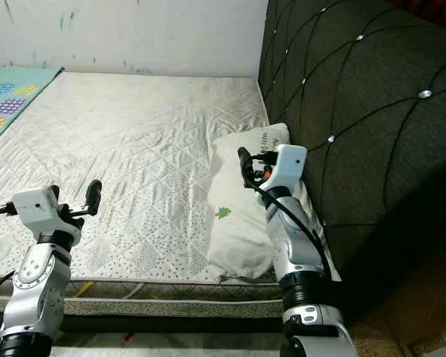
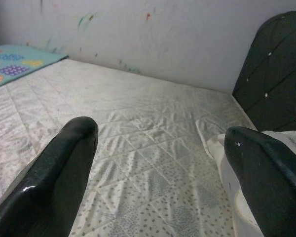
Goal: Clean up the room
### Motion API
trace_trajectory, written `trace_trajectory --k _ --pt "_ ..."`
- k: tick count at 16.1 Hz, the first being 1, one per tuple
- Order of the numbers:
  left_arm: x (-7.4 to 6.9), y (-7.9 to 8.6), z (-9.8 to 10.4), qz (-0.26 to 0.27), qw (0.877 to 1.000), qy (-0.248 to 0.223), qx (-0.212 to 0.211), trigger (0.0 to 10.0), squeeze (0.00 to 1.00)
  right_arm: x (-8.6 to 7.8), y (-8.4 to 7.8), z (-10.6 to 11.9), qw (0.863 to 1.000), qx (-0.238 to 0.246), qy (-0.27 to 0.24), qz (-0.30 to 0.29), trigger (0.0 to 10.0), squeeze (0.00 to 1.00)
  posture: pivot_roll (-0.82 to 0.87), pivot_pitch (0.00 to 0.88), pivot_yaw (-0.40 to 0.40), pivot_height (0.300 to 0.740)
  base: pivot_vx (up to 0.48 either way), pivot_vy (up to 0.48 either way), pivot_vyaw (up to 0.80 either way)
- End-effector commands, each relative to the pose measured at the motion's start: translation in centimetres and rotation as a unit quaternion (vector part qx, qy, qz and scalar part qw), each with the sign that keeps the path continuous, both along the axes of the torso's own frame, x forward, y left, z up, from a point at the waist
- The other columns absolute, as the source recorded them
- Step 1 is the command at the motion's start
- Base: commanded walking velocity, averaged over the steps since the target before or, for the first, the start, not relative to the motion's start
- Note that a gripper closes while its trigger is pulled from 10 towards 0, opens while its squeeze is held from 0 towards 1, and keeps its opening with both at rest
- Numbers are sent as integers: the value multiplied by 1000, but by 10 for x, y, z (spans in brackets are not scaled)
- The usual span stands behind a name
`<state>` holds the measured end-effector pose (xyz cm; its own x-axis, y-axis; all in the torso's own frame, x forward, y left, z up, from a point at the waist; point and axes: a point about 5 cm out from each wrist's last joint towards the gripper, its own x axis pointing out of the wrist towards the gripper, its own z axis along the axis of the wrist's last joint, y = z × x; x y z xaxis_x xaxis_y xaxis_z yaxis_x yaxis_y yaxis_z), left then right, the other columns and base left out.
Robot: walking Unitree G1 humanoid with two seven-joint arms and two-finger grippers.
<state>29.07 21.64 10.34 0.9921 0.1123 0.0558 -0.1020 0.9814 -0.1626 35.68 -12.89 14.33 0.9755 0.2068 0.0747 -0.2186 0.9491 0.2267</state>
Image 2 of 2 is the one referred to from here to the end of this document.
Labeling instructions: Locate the teal blanket with colourful hearts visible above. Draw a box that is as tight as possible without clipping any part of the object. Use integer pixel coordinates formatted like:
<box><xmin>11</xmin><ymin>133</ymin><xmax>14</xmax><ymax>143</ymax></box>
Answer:
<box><xmin>0</xmin><ymin>44</ymin><xmax>69</xmax><ymax>91</ymax></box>

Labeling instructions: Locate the white pillow with tree print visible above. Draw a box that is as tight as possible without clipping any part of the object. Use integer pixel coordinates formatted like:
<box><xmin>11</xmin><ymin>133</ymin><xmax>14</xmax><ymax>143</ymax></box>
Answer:
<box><xmin>207</xmin><ymin>130</ymin><xmax>296</xmax><ymax>237</ymax></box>

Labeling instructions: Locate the white dotted mattress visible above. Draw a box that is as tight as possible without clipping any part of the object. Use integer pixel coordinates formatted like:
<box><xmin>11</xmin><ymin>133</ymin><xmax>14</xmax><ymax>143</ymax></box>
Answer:
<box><xmin>0</xmin><ymin>58</ymin><xmax>259</xmax><ymax>237</ymax></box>

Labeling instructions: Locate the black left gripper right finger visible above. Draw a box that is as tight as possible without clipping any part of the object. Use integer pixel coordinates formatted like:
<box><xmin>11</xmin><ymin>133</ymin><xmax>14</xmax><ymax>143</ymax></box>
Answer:
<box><xmin>223</xmin><ymin>126</ymin><xmax>296</xmax><ymax>237</ymax></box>

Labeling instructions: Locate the black tufted headboard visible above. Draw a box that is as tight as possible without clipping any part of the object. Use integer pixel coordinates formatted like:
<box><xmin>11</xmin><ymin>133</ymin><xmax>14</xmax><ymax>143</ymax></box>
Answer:
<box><xmin>232</xmin><ymin>11</ymin><xmax>296</xmax><ymax>134</ymax></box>

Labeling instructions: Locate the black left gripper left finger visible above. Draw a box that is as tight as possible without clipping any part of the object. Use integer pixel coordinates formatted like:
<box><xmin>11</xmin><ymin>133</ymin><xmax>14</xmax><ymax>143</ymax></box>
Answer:
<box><xmin>0</xmin><ymin>117</ymin><xmax>99</xmax><ymax>237</ymax></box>

